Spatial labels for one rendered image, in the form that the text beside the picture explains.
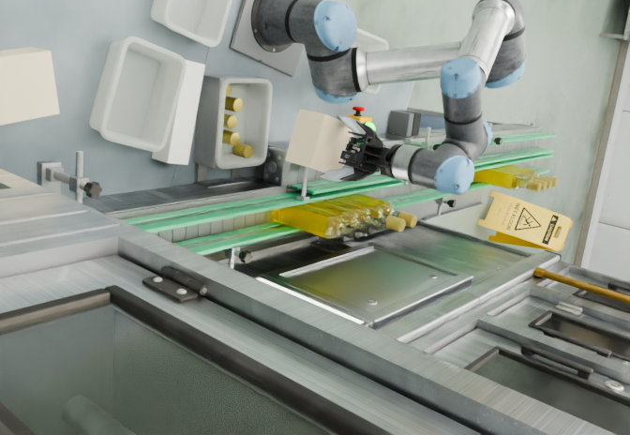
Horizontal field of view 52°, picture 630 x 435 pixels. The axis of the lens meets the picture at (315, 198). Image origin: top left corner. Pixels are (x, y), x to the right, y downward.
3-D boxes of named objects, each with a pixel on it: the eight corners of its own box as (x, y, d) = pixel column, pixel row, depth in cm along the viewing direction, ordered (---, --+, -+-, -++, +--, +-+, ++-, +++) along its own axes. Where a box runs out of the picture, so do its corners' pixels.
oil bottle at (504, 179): (466, 179, 259) (535, 195, 242) (469, 165, 258) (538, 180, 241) (472, 177, 264) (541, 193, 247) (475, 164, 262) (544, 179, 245)
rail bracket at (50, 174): (20, 218, 129) (82, 250, 116) (20, 135, 125) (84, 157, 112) (43, 216, 133) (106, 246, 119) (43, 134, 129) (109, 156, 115)
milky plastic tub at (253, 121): (193, 163, 165) (217, 170, 159) (199, 73, 159) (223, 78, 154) (243, 158, 178) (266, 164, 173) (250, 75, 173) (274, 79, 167)
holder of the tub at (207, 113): (191, 183, 166) (212, 189, 162) (199, 74, 160) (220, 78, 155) (240, 176, 179) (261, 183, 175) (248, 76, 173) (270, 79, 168)
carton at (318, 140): (299, 108, 146) (325, 113, 141) (338, 125, 158) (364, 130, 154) (284, 160, 146) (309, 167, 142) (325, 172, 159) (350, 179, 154)
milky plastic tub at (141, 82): (75, 130, 139) (98, 138, 134) (102, 29, 139) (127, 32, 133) (141, 147, 153) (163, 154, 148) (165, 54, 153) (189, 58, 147)
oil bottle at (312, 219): (270, 219, 173) (333, 242, 160) (272, 199, 172) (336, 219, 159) (284, 217, 178) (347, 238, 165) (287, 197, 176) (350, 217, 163)
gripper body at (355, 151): (345, 128, 139) (392, 139, 131) (367, 138, 145) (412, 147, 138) (336, 163, 139) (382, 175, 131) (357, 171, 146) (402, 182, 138)
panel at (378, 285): (106, 332, 128) (224, 406, 107) (106, 318, 127) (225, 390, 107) (369, 250, 196) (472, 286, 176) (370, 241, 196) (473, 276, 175)
